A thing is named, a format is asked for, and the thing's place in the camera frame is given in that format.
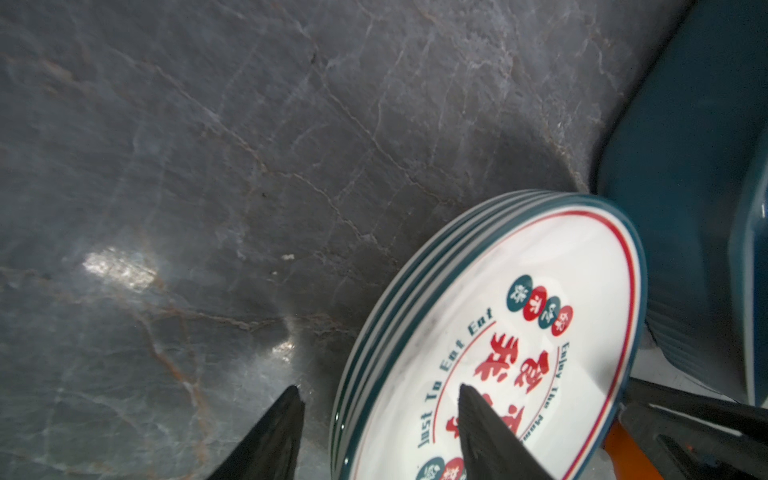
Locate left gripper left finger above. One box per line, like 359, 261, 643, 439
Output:
208, 385, 305, 480

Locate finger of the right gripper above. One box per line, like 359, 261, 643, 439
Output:
618, 378, 767, 479

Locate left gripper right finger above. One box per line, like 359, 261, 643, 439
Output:
458, 384, 551, 480

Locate white plate red characters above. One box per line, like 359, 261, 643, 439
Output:
337, 192, 647, 479

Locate green rim Hao Shi Wei plate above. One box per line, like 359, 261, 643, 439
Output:
331, 188, 553, 475

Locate teal plastic bin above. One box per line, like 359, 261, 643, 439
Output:
597, 1, 767, 406

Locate stacked bowls cream inside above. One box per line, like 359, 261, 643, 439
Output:
603, 420, 662, 480

